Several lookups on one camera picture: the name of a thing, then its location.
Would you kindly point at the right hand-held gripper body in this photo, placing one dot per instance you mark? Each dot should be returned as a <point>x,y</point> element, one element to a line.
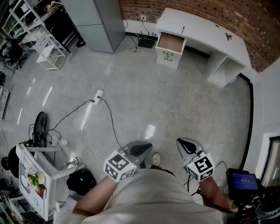
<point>201,167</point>

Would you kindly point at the tall grey cabinet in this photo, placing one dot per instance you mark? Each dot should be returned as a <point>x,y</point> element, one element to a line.
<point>96,24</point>

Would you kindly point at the black oval device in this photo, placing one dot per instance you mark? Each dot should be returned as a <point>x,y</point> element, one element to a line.
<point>40,122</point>

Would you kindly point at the white side cart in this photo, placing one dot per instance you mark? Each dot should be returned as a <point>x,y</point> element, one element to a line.
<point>47,166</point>

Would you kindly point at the white power strip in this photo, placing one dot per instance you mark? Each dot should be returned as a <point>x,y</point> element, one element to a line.
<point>97,97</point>

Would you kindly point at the black monitor mount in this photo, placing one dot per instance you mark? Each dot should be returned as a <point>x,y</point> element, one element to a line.
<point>251,210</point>

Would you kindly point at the person's left forearm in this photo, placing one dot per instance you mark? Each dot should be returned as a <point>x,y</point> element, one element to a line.
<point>96,197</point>

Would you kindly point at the artificial flower bunch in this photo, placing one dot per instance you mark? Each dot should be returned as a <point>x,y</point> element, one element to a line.
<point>32,178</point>

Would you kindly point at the white desk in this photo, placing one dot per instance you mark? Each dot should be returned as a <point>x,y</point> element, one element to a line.
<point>201,26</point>

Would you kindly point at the person's right forearm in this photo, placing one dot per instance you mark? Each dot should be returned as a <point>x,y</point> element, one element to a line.
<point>213,194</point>

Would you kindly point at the white wall socket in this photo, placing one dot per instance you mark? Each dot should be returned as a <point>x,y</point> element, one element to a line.
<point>143,17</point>

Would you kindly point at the black frame table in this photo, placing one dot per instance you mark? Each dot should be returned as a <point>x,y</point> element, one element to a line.
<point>63,26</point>

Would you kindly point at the white window frame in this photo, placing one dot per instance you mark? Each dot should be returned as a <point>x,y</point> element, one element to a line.
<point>268,153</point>

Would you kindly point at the white drawer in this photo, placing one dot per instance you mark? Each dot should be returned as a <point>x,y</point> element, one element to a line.
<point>170,43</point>

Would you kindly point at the black binder clip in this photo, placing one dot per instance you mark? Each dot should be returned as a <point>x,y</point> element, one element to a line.
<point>228,36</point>

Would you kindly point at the black folding chair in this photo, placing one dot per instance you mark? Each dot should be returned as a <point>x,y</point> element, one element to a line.
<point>13,53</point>

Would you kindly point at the person's right white shoe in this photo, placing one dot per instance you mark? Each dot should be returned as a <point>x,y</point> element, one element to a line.
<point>155,158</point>

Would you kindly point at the white round lamp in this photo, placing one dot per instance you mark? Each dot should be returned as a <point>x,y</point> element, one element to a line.
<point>63,142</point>

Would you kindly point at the person's beige shirt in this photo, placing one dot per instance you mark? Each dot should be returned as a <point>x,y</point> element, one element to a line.
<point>148,197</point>

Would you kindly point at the person's black trousers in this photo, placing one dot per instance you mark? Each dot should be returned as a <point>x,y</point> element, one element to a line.
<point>166,171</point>

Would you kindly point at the black router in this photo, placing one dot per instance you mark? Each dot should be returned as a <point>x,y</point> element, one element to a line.
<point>145,42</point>

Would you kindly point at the white shelving unit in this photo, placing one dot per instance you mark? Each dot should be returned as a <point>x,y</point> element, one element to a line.
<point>24,19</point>

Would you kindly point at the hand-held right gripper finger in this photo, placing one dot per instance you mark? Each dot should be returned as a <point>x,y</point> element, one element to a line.
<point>192,145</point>
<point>182,152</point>

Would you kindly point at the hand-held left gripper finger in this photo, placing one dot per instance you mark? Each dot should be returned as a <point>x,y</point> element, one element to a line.
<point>145,154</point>
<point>136,146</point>

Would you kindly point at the black backpack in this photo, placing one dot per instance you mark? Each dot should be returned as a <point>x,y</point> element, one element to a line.
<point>81,182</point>

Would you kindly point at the black monitor screen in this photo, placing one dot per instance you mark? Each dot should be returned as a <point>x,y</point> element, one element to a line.
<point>243,182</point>

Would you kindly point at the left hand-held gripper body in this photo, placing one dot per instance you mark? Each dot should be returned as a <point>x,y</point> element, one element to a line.
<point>119,167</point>

